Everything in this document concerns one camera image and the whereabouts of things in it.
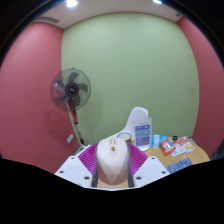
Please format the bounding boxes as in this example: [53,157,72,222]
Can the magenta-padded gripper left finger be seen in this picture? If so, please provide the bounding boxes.
[54,142,100,188]

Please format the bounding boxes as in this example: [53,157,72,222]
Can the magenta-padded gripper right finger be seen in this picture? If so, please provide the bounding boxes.
[126,143,170,188]

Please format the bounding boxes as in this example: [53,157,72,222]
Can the cream pink computer mouse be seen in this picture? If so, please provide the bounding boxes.
[95,137,131,186]

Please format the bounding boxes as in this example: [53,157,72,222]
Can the red snack packet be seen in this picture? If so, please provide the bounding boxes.
[158,138,176,157]

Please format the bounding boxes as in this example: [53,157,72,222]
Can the light blue packet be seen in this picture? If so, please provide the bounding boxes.
[150,133,170,150]

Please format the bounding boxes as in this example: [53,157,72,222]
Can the white flat packet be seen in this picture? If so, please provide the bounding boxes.
[171,144,185,158]

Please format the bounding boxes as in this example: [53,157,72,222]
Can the black mesh pen cup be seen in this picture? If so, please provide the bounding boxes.
[116,132,134,145]

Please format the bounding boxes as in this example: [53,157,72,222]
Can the orange white snack packet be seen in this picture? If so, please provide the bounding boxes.
[174,135,196,155]

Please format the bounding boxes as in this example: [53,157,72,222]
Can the white plastic chair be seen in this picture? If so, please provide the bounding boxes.
[125,106,149,142]

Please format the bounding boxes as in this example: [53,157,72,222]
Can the black red standing fan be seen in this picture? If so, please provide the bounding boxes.
[49,67,92,147]

